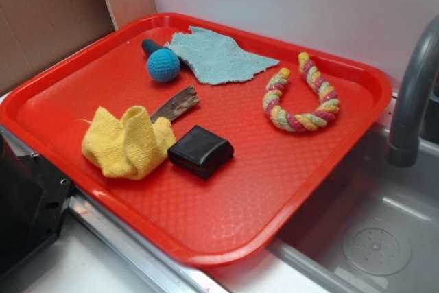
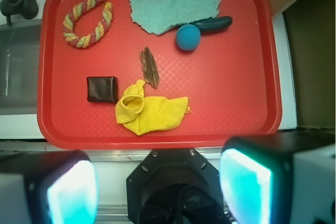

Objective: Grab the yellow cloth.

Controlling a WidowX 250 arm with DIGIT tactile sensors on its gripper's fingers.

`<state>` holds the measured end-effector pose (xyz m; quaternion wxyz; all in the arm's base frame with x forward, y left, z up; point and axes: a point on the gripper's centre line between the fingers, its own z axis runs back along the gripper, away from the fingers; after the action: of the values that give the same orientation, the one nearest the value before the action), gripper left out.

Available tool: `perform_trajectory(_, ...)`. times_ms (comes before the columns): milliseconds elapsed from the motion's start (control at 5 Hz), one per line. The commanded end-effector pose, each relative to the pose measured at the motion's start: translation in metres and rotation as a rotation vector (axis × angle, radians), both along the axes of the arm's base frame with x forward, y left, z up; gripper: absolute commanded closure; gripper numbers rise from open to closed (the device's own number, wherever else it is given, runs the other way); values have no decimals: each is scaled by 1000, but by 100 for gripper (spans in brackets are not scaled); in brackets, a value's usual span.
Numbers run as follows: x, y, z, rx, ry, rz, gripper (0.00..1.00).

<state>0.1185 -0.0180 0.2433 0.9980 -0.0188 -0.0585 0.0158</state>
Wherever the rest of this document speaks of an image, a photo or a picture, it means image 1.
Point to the yellow cloth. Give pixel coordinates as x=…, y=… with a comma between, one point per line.
x=130, y=147

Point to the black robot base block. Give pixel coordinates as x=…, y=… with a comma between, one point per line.
x=34, y=197

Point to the blue toy microphone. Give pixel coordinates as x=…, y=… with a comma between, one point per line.
x=163, y=65

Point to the brown cardboard panel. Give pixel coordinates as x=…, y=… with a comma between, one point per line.
x=36, y=34

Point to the red plastic tray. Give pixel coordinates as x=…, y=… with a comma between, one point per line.
x=243, y=205

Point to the light blue cloth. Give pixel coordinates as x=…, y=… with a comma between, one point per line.
x=217, y=59

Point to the black rectangular block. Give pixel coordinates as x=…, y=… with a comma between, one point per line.
x=201, y=152

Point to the brown wood piece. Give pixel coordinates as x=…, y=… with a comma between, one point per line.
x=178, y=105

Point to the grey sink faucet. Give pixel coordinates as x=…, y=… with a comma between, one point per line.
x=415, y=115

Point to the multicolour rope toy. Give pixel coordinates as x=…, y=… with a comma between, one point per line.
x=307, y=122

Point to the grey toy sink basin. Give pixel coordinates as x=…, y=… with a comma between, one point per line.
x=370, y=226

